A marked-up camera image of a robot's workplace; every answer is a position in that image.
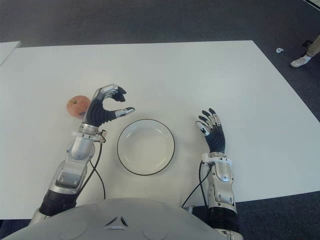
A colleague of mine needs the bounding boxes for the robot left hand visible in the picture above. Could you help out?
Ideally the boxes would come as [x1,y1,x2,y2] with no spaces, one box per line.
[83,83,136,127]

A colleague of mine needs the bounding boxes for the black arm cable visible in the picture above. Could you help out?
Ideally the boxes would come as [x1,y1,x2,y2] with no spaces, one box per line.
[181,159,216,208]
[88,139,107,201]

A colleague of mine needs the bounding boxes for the grey robot torso shell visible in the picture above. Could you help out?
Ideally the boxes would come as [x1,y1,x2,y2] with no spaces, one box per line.
[0,197,218,240]

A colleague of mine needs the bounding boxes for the khaki trouser leg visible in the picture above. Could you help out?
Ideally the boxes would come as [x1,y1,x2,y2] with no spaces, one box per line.
[306,33,320,58]

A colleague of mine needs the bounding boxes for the white shoe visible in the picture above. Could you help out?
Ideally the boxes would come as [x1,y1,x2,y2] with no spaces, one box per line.
[289,55,313,68]

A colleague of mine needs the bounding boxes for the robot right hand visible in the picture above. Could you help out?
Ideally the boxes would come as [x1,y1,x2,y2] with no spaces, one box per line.
[195,107,227,154]

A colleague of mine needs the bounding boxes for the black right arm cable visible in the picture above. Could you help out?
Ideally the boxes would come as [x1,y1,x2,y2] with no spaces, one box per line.
[181,159,216,208]

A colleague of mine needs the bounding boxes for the white plate black rim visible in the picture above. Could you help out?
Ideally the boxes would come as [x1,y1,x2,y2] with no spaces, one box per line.
[116,119,176,176]

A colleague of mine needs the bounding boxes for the adjacent white table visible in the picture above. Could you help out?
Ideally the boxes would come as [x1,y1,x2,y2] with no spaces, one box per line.
[0,41,21,67]

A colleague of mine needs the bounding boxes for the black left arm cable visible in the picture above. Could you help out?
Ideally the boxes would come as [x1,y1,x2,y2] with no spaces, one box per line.
[88,139,107,201]

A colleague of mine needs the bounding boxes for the red yellow apple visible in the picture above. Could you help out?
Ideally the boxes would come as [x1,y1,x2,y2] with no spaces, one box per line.
[66,95,91,118]

